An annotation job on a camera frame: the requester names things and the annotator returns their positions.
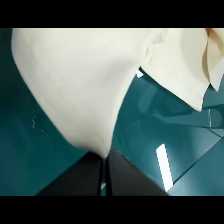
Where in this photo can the cream T-shirt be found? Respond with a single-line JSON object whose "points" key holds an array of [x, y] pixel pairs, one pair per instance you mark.
{"points": [[83, 86]]}

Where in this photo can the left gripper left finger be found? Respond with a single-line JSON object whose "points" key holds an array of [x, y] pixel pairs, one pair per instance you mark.
{"points": [[80, 180]]}

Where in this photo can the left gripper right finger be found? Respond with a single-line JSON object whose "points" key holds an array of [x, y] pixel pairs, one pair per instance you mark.
{"points": [[133, 181]]}

